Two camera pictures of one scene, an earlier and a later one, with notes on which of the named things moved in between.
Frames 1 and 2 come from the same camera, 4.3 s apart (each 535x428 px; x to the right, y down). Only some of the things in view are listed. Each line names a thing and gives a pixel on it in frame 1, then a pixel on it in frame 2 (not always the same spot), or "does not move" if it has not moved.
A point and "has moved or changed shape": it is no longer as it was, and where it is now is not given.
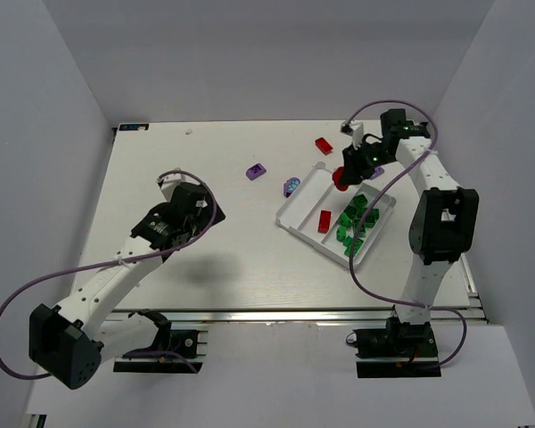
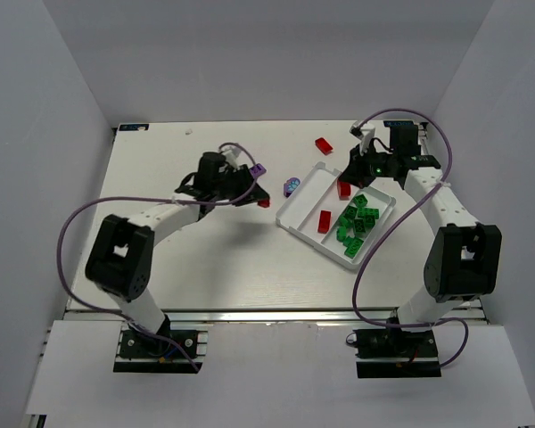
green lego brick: x=360 y=201 does not move
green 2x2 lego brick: x=362 y=232 does not move
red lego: x=336 y=177 has moved or changed shape
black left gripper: x=209 y=207 -> x=239 y=186
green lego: x=341 y=234 does not move
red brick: x=325 y=221 does not move
